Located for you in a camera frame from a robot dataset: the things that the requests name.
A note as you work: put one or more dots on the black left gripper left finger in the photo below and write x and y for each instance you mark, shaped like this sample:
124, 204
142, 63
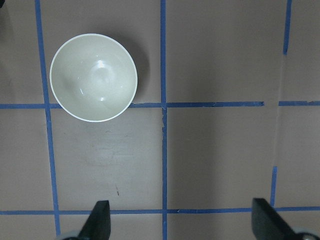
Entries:
98, 224

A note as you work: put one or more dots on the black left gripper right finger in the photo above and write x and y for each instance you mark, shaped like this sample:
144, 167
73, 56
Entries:
267, 224

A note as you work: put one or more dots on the white ceramic bowl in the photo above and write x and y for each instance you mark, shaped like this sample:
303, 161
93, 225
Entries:
93, 77

